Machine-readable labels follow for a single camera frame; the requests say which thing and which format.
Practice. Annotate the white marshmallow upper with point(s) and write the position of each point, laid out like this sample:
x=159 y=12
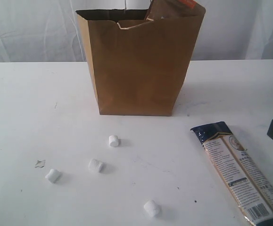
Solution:
x=113 y=141

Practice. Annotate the brown kraft pouch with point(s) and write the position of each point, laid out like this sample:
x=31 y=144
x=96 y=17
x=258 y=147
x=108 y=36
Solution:
x=160 y=9

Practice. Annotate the large brown paper bag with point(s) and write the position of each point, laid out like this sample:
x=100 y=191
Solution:
x=138 y=66

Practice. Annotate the white marshmallow lower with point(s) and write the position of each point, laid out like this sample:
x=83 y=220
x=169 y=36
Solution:
x=152 y=208

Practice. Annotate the white marshmallow middle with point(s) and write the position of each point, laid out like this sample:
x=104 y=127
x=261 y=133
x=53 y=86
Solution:
x=95 y=165

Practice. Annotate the white marshmallow left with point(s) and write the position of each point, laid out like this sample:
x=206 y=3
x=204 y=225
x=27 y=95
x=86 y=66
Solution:
x=53 y=175

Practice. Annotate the long noodle package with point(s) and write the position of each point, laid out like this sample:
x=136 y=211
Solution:
x=251 y=190

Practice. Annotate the torn paper scrap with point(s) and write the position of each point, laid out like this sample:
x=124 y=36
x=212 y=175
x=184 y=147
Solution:
x=40 y=163

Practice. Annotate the white marshmallow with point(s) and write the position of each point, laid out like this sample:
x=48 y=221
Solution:
x=113 y=141
x=53 y=175
x=95 y=165
x=152 y=208

